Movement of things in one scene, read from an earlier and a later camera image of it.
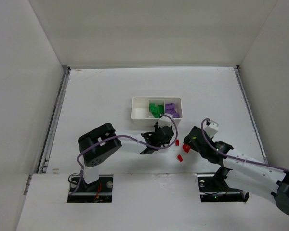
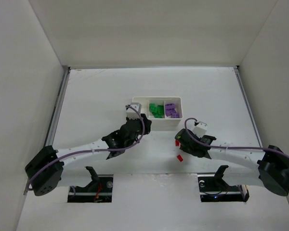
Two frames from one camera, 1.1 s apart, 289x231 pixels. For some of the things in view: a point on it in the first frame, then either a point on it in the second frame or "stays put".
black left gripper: x=165 y=134 -> x=139 y=122
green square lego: x=152 y=108 stays put
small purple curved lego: x=176 y=115 stays put
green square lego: x=161 y=109 stays put
